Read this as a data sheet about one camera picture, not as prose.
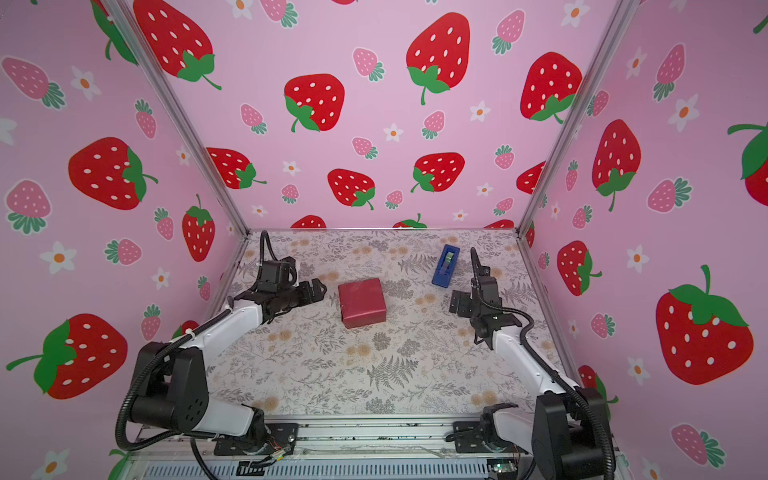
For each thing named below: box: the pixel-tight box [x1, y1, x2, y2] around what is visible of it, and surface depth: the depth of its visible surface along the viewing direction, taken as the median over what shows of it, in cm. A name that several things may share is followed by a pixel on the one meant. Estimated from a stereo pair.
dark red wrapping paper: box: [338, 278, 387, 329], surface depth 94 cm
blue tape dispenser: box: [431, 244, 461, 288], surface depth 106 cm
